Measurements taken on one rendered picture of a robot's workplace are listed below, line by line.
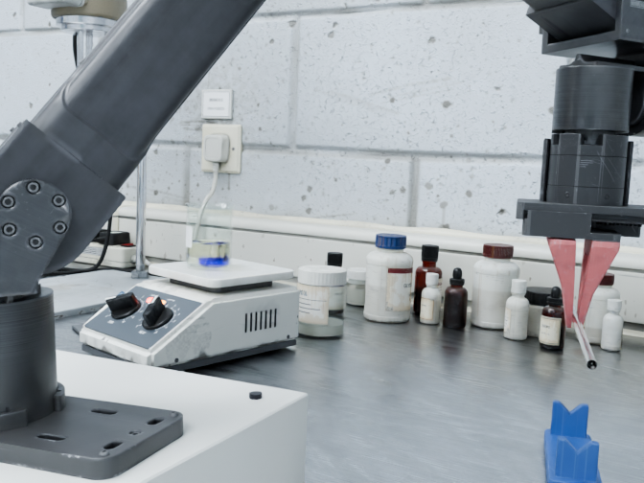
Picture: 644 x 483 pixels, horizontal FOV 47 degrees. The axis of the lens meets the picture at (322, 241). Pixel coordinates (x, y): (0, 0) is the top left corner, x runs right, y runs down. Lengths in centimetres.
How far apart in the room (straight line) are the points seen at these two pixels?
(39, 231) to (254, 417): 16
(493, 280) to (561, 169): 41
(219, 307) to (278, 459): 31
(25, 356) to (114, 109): 14
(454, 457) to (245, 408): 19
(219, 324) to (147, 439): 38
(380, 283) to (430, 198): 22
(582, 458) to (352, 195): 75
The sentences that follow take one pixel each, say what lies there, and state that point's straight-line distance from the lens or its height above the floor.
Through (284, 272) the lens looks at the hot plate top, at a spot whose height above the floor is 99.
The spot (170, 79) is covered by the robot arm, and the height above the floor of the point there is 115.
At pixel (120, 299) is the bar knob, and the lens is 78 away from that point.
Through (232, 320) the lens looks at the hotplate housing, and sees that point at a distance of 76.
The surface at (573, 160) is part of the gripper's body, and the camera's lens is 59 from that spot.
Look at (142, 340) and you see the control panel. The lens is 73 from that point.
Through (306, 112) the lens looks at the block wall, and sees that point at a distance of 124.
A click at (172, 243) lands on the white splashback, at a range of 136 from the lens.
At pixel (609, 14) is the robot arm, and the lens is 59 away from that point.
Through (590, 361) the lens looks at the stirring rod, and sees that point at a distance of 47.
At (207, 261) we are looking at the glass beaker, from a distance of 79.
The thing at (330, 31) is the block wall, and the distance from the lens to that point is 124.
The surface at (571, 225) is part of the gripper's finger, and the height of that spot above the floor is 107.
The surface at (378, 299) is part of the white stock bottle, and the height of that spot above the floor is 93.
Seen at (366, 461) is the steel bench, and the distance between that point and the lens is 55.
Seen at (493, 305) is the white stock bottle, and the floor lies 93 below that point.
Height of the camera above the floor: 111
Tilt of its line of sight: 6 degrees down
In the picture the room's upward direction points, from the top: 3 degrees clockwise
